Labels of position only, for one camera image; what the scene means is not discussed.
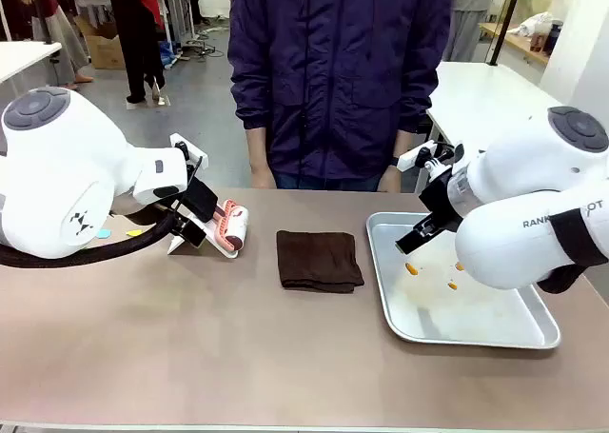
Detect person in grey skirt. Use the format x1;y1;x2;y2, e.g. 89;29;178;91
17;0;95;91

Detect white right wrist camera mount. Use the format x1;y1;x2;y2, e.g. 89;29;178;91
396;139;440;173

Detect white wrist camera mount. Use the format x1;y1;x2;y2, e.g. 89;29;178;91
169;132;209;168
396;139;440;173

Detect thin black stand pole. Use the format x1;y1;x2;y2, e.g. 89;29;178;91
31;0;61;66

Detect person in purple jacket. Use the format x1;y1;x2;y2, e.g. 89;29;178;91
226;0;452;180

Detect silver metal tray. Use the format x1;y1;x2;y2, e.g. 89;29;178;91
365;211;562;350

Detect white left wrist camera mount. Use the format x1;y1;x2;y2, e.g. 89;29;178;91
169;132;209;168

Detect dark brown cloth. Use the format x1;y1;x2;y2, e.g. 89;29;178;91
276;229;365;295

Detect person's left forearm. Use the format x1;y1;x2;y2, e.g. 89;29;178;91
391;128;416;159

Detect person's right forearm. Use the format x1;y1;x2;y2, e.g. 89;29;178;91
246;127;270;167

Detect blue jeans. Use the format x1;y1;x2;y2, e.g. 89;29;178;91
272;172;383;193

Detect black pole with clamp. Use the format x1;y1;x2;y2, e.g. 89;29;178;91
488;0;525;68

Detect black floor cables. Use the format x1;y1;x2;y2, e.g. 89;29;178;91
180;31;226;62

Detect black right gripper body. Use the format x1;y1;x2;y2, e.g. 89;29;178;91
418;173;463;233

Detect person in grey trousers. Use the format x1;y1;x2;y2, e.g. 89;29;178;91
442;0;497;64

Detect person in black trousers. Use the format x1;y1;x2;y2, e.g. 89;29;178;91
105;0;168;105

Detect person's left hand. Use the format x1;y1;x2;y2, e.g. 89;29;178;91
377;164;403;193

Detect wooden workbench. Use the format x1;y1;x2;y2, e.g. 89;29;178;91
478;21;552;67

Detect pink and white lint roller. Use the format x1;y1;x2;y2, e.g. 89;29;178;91
211;198;251;254

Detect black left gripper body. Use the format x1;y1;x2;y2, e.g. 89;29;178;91
183;180;221;224

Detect white plastic bag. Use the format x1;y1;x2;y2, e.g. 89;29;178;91
505;10;554;39

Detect black left arm cable sleeve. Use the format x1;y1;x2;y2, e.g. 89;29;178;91
0;203;191;269

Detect person's right hand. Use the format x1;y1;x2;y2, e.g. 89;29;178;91
249;162;278;190

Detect white folded roller stand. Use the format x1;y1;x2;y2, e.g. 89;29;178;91
166;230;240;262

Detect cardboard box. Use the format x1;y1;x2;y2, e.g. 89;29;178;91
72;15;128;70

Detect dark blue bottle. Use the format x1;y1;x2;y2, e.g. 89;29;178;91
541;20;564;56

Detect small white table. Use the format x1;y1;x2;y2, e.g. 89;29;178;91
0;40;64;86

